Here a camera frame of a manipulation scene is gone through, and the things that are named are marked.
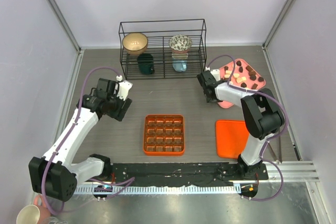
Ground orange chocolate box tray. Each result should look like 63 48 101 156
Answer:
143 114 185 156

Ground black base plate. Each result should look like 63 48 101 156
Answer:
95 162 269 187

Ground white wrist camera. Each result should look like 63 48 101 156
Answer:
116 75 133 101
205 67 221 81

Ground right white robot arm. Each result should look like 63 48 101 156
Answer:
197 70 285 179

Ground pink tray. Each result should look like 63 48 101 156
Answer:
218 58 266 109

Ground black wire rack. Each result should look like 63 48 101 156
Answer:
118 18 207 80

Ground tan bowl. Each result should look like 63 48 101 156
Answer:
122 33 148 56

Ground floral patterned bowl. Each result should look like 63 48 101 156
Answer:
169 35 193 54

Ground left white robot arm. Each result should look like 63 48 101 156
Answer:
28 78 133 202

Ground orange box lid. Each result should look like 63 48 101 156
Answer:
215 120 249 159

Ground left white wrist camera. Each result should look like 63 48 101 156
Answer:
116 75 133 101

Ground dark green mug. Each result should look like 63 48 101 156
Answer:
137 53 155 75

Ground metal tongs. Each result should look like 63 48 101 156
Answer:
268 136 282 164

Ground light blue mug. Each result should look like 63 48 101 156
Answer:
172 60 187 72

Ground pink mug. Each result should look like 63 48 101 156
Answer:
16 195 51 224

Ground white cable duct rail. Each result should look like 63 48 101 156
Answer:
73 183 241 196

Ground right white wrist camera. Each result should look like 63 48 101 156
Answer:
205 67 221 81

